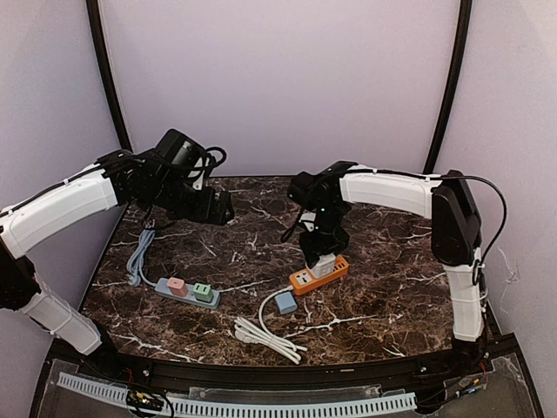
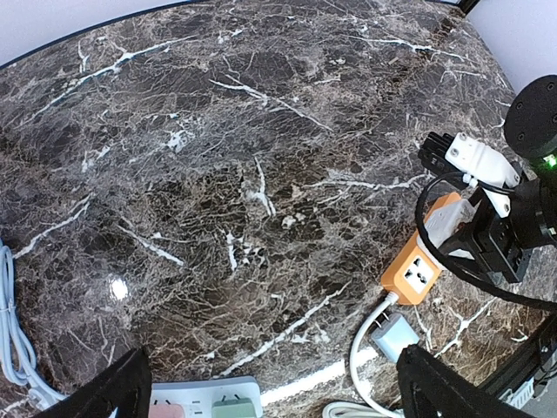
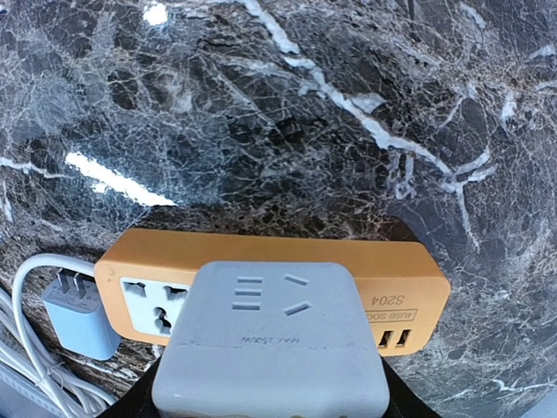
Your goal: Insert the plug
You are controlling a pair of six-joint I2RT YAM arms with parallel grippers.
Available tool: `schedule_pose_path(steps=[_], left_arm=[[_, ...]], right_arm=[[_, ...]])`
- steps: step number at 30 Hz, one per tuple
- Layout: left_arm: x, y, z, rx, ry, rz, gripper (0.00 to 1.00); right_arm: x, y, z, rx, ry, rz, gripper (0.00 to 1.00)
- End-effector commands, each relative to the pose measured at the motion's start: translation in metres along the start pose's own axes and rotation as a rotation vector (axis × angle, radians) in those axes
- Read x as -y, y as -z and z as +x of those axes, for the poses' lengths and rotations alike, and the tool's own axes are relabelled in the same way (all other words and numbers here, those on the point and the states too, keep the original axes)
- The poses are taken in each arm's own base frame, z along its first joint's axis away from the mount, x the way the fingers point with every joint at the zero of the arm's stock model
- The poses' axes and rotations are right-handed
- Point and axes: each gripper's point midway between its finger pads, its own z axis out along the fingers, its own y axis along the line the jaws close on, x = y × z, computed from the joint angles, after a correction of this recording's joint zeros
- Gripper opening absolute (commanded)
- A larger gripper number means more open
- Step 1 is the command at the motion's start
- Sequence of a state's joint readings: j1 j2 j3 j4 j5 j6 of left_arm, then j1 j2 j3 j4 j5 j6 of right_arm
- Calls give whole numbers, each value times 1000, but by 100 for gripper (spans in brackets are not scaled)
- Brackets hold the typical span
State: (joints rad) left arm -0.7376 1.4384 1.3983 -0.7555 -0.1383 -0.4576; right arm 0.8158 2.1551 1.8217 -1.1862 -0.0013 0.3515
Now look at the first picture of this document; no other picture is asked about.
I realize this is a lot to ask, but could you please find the light blue power strip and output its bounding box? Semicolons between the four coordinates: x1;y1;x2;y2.
155;278;221;310

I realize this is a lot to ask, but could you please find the black right corner post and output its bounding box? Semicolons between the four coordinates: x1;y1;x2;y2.
422;0;473;174

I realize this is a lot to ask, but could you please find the light blue charger plug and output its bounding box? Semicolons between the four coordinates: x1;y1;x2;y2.
274;292;298;315

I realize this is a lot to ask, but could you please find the white slotted cable duct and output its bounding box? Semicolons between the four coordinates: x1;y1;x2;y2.
57;372;417;417

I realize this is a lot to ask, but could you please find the green charger plug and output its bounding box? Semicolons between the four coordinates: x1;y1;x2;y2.
192;283;214;303

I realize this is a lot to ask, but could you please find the orange power strip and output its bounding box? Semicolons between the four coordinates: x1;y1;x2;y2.
288;253;350;296

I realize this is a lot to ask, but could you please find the white power strip cable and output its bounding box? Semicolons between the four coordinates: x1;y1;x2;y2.
233;285;308;365

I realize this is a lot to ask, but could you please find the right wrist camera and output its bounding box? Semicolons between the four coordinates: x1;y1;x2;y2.
299;212;316;232

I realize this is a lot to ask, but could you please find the black sleeved camera cable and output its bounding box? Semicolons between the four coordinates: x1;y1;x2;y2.
280;208;305;244

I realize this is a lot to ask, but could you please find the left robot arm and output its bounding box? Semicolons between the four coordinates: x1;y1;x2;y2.
1;129;234;356

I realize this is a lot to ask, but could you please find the black sleeved left cable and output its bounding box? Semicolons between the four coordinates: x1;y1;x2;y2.
199;145;228;175

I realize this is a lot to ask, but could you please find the black corner post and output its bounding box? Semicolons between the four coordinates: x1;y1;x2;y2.
85;0;132;151
422;0;473;174

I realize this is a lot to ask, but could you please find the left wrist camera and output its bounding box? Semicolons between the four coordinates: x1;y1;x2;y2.
187;158;205;191

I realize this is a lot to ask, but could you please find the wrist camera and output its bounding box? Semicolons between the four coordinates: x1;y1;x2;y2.
187;158;205;191
299;212;316;232

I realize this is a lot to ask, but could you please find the light blue power cable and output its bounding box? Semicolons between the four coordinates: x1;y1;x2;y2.
125;228;158;287

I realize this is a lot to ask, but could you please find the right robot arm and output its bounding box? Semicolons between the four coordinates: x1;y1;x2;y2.
280;161;490;343

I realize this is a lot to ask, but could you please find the white cube socket adapter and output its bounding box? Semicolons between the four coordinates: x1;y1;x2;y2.
307;253;337;280

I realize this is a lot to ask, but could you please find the black front frame rail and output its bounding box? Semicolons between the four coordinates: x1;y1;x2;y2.
116;351;459;391

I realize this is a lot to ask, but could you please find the pink charger plug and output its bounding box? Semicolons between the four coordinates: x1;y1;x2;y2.
167;277;188;298

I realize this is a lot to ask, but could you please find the black left corner post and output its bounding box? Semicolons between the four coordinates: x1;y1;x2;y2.
85;0;132;151

